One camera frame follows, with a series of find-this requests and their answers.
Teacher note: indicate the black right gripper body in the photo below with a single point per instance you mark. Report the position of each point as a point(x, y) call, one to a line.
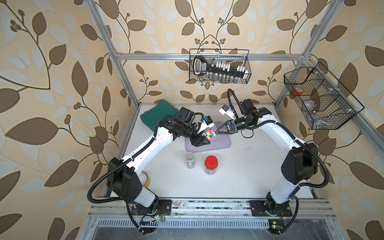
point(241, 123)

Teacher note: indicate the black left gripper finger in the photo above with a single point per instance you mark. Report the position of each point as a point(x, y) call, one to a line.
point(207, 141)
point(197, 142)

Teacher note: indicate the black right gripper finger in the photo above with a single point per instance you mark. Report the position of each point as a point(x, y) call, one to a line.
point(225, 126)
point(230, 132)

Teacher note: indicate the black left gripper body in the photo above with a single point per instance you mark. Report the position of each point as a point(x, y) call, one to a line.
point(188, 132)

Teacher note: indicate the clear jar of star candies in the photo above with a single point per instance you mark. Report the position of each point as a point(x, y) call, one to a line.
point(210, 133)

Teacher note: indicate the red lidded clear jar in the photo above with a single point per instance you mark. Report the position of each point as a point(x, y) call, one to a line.
point(211, 165)

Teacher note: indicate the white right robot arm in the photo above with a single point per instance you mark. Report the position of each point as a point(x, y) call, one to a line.
point(302, 166)

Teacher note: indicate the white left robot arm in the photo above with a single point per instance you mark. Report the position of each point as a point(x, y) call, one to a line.
point(123, 174)

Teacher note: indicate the open clear jar of candies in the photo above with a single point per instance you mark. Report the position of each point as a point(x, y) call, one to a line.
point(190, 160)

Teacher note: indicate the red lidded jar in basket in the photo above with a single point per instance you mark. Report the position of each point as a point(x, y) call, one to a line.
point(297, 91)

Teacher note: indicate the lilac plastic tray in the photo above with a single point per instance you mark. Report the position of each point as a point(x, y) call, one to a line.
point(218, 142)

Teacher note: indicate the green plastic block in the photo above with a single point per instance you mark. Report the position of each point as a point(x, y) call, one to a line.
point(158, 113)

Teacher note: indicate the black socket set holder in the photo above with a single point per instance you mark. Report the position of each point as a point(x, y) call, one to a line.
point(202, 66)

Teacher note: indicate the yellow tape roll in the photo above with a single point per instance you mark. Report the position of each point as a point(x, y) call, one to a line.
point(145, 179)

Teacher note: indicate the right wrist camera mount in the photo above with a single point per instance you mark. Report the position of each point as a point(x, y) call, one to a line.
point(245, 108)

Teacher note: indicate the black wire basket back wall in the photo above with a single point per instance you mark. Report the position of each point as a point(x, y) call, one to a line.
point(235, 57)

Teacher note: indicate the black wire basket wall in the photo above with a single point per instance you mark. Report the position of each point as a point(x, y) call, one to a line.
point(235, 57)
point(327, 103)

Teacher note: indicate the black wire basket right wall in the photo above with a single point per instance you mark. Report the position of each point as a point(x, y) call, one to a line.
point(327, 103)

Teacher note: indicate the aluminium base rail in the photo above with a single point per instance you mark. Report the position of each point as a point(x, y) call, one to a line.
point(210, 213)

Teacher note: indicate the aluminium frame post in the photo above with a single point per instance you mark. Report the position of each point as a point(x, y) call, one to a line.
point(303, 30)

